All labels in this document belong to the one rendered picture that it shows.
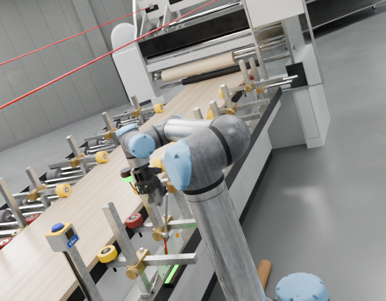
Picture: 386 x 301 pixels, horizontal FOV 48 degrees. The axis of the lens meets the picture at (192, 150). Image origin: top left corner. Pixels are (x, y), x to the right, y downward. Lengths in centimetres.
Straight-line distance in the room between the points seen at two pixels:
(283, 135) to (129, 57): 480
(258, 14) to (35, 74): 649
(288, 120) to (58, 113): 634
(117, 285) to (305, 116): 278
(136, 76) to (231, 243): 771
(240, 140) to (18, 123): 906
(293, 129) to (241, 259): 341
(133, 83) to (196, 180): 775
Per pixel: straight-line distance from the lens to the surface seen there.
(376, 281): 274
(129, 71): 875
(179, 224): 200
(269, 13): 409
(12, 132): 1009
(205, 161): 107
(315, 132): 438
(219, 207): 112
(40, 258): 220
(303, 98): 426
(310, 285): 143
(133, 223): 209
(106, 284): 204
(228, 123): 113
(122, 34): 874
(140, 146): 161
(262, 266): 289
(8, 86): 991
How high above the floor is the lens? 178
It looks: 19 degrees down
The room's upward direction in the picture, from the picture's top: 20 degrees counter-clockwise
